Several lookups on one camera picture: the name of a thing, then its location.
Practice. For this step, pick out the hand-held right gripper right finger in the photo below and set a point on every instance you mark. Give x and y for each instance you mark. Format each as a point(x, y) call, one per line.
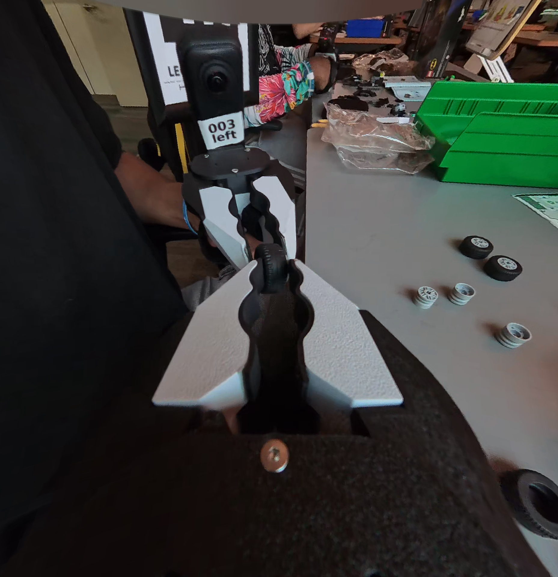
point(351, 360)

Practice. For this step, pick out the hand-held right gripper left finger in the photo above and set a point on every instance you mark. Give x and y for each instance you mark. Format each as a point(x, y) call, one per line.
point(202, 360)

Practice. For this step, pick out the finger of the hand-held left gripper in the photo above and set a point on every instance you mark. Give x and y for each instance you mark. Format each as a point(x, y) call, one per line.
point(218, 212)
point(281, 207)

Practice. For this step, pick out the black rubber lego tyre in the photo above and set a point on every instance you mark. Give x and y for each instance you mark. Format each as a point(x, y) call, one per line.
point(272, 270)
point(515, 500)

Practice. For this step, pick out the person's left forearm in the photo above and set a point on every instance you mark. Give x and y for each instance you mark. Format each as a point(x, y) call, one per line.
point(152, 194)

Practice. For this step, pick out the grey lego wheel rim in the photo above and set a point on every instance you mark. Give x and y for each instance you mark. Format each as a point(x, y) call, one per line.
point(462, 294)
point(514, 335)
point(425, 296)

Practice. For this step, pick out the pile of dark lego parts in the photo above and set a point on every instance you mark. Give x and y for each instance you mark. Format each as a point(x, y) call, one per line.
point(351, 103)

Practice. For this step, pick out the assembled black lego wheel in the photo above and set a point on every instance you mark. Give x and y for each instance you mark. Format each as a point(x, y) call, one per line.
point(503, 268)
point(476, 247)

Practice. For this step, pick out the tall black lego box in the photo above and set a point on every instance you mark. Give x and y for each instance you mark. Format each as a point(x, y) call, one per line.
point(441, 45)

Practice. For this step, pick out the person's left hand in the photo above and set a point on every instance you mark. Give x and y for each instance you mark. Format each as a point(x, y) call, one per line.
point(254, 239)

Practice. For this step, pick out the blue wristband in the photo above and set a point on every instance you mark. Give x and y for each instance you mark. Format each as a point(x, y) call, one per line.
point(189, 219)

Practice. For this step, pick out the person's grey trousers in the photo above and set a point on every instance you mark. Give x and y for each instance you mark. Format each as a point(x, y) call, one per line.
point(206, 288)

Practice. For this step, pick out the person's black shirt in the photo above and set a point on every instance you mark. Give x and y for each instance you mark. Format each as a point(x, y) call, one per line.
point(58, 225)

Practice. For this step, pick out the white paper sheet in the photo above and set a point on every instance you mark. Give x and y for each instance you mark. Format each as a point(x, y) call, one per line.
point(409, 84)

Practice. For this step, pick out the wooden workbench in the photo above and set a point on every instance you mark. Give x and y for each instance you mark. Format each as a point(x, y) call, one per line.
point(360, 40)

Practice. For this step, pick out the small blue storage bin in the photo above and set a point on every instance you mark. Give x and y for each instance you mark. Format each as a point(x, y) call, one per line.
point(364, 28)

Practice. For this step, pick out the green plastic storage bin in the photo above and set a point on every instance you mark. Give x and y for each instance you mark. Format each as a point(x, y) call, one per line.
point(508, 157)
point(486, 97)

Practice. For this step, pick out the white stand base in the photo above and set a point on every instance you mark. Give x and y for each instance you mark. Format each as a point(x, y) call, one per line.
point(497, 67)

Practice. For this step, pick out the wooden clipboard stand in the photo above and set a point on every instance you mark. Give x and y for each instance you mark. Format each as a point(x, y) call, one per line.
point(495, 31)

